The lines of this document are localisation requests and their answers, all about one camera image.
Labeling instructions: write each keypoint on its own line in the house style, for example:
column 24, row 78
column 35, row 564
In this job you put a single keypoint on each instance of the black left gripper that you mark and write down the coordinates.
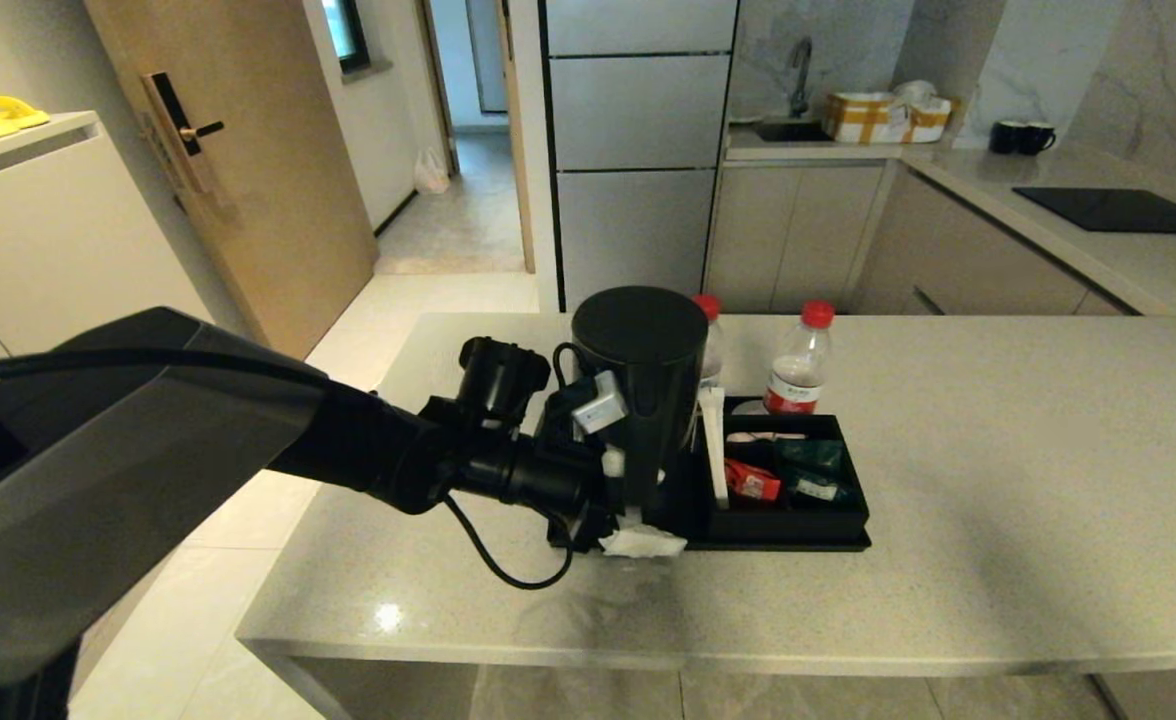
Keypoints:
column 548, row 475

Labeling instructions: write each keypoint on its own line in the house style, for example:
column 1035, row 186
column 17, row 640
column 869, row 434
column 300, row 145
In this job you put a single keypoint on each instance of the black electric kettle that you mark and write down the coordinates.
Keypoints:
column 648, row 380

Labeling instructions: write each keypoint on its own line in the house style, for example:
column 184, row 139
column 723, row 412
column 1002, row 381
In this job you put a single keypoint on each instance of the clear water bottle red cap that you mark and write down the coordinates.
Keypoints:
column 713, row 345
column 798, row 365

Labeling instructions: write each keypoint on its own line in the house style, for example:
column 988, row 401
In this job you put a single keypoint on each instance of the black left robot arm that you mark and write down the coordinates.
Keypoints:
column 148, row 470

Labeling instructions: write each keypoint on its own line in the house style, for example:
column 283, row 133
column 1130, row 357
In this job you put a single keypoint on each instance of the red sachet packet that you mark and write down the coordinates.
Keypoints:
column 753, row 478

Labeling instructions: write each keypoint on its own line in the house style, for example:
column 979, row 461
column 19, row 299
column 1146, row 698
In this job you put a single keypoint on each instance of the dark green tea packet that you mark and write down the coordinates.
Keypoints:
column 810, row 454
column 814, row 484

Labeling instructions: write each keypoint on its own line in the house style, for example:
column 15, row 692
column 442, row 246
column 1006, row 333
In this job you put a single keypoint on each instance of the silver left wrist module box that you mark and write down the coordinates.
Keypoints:
column 598, row 405

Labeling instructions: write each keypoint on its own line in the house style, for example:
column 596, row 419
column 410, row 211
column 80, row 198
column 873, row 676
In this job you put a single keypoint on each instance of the white long paper sachet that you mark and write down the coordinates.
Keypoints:
column 716, row 445

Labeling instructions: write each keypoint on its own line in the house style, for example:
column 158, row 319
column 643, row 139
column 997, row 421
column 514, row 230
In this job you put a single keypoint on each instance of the black rectangular serving tray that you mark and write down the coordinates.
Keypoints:
column 748, row 540

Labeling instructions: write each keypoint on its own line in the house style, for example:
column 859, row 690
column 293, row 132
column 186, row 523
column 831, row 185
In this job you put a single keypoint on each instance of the white small packet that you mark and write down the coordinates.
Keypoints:
column 763, row 435

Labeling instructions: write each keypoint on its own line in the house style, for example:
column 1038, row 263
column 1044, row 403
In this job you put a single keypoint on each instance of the black compartment organizer box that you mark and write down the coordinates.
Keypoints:
column 788, row 518

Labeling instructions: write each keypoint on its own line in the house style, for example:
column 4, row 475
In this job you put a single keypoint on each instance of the silver refrigerator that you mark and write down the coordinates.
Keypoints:
column 638, row 198

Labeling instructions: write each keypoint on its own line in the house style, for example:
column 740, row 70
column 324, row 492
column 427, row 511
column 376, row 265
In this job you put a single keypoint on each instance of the beige kitchen base cabinets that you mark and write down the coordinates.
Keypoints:
column 798, row 238

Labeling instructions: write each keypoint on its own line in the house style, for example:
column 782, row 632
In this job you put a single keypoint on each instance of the narrow wooden door leaf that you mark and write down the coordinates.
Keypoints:
column 516, row 138

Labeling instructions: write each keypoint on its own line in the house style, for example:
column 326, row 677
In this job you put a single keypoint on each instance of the dark kitchen sink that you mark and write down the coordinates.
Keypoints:
column 793, row 131

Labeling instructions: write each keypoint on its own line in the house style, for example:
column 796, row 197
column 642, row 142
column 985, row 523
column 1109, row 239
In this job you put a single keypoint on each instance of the yellow white box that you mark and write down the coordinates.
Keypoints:
column 873, row 120

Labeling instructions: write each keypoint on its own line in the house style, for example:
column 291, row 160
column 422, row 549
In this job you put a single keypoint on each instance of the chrome kitchen faucet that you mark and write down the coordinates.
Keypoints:
column 801, row 74

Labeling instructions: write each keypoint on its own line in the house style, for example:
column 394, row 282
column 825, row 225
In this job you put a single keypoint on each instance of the light wooden door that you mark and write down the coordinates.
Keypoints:
column 268, row 198

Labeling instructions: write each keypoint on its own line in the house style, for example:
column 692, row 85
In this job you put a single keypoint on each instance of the white crumpled plastic bag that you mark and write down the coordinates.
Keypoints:
column 916, row 92

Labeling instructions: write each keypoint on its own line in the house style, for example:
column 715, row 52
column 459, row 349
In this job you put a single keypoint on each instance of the black mug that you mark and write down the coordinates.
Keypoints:
column 1003, row 138
column 1033, row 139

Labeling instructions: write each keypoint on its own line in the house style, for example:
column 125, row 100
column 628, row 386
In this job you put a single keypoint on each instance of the dark framed window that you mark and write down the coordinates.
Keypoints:
column 348, row 33

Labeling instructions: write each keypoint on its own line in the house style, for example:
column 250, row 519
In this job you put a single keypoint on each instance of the black induction cooktop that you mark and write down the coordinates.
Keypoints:
column 1118, row 210

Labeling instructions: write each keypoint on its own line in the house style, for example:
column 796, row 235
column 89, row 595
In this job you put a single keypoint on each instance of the black left wrist camera housing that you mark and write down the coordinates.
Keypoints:
column 503, row 375

